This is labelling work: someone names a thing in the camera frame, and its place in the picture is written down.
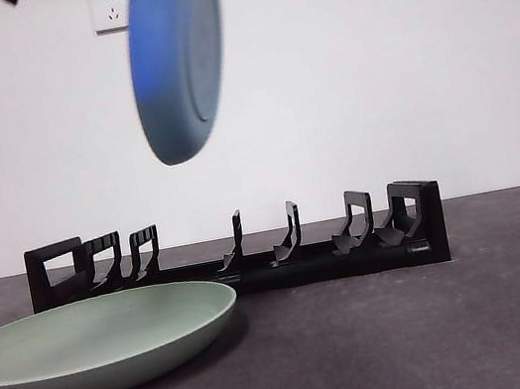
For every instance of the blue round plate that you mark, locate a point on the blue round plate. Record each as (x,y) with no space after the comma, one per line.
(167,95)

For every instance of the green round plate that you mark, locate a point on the green round plate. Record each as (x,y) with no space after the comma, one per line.
(88,335)

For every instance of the black plastic plate rack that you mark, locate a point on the black plastic plate rack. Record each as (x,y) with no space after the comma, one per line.
(328,269)

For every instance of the white wall socket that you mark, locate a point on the white wall socket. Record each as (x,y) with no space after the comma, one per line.
(107,11)

